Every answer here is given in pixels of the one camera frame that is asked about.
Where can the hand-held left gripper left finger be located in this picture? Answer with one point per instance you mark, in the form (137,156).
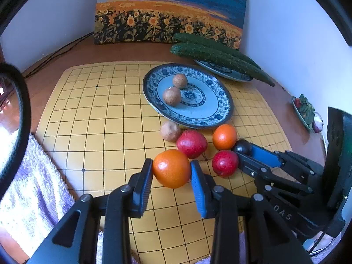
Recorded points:
(145,183)

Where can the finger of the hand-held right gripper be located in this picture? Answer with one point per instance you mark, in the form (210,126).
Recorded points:
(254,169)
(264,156)

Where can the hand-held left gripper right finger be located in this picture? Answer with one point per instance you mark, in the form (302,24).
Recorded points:
(198,189)

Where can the large orange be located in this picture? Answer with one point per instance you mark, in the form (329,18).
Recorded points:
(172,168)

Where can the small red apple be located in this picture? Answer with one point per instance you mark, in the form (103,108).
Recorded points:
(224,163)

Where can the blue floral porcelain plate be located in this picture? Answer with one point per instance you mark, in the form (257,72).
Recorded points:
(209,101)

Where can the small orange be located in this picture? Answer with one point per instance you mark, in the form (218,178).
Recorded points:
(224,136)

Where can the large red apple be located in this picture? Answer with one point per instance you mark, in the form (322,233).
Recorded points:
(191,143)

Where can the small dish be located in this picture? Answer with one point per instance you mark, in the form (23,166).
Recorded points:
(301,117)

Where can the green leafy vegetable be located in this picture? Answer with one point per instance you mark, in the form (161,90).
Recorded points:
(306,108)

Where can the brown round fruit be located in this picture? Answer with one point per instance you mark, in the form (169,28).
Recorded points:
(169,131)
(180,81)
(172,96)

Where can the yellow grid game board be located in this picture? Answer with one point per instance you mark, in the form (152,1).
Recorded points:
(104,121)

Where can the blue rimmed plate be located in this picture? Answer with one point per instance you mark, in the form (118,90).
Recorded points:
(220,70)

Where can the green cucumber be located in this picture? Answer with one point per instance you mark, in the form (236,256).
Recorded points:
(209,42)
(220,59)

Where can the purple fluffy towel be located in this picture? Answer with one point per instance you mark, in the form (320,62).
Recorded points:
(30,187)

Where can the black rimmed round mirror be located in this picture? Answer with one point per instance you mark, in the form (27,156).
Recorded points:
(24,107)

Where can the sunflower field painting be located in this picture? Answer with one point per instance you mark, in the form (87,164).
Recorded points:
(170,8)

